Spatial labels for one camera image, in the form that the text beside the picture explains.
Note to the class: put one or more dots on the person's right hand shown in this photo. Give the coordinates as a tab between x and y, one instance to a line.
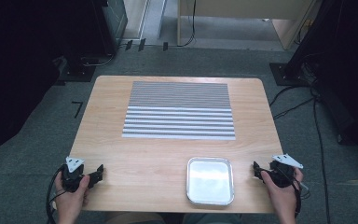
281	197

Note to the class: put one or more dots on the person's left hand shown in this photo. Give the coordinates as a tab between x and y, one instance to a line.
71	199

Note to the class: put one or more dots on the light wooden desk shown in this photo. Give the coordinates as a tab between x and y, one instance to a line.
245	9

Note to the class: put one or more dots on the black curtain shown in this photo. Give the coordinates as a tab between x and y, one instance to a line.
12	62
345	62

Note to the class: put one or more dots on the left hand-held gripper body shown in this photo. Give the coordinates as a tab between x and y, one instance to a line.
71	175

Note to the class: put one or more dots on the silver metal tray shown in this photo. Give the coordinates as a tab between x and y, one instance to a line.
210	181

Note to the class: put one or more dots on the dark cabinet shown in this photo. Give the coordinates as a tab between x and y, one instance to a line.
115	21

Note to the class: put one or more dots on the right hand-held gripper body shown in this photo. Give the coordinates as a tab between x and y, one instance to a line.
284	172

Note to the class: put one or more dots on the grey white striped placemat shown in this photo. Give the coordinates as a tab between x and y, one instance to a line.
179	109

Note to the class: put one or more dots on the black stand base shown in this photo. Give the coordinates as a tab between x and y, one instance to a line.
76	70
287	74

